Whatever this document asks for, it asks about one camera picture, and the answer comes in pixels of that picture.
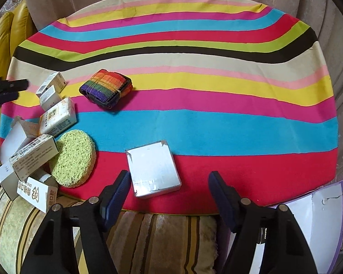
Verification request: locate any yellow leather sofa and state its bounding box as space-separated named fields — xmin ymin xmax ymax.
xmin=0 ymin=0 xmax=38 ymax=183

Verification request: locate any rainbow strap bundle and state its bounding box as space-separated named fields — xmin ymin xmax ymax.
xmin=79 ymin=69 xmax=133 ymax=109

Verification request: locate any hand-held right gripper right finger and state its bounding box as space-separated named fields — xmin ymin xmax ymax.
xmin=208 ymin=171 xmax=322 ymax=274

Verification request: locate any green round sponge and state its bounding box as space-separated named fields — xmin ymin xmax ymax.
xmin=48 ymin=130 xmax=98 ymax=188

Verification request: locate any rainbow striped round mat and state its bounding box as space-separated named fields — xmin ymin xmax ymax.
xmin=0 ymin=0 xmax=339 ymax=214

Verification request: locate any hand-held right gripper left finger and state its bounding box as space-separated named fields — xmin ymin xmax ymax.
xmin=20 ymin=171 xmax=131 ymax=274

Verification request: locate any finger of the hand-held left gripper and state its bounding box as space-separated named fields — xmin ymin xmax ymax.
xmin=0 ymin=91 xmax=19 ymax=107
xmin=0 ymin=78 xmax=29 ymax=92

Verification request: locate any silver grey box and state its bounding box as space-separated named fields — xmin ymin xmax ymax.
xmin=125 ymin=140 xmax=181 ymax=199

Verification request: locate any white box red print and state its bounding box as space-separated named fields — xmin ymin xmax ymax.
xmin=17 ymin=180 xmax=58 ymax=213

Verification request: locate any white and purple paper box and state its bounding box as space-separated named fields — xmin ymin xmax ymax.
xmin=217 ymin=180 xmax=343 ymax=274

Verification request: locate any white box dark end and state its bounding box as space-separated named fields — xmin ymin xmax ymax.
xmin=0 ymin=163 xmax=20 ymax=200

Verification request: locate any small white box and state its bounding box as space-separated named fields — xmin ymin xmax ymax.
xmin=36 ymin=71 xmax=67 ymax=97
xmin=40 ymin=85 xmax=63 ymax=110

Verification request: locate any white orange tissue packet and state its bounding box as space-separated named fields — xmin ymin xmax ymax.
xmin=39 ymin=97 xmax=77 ymax=136

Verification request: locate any white barcode box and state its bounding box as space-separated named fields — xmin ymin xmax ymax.
xmin=10 ymin=134 xmax=59 ymax=179

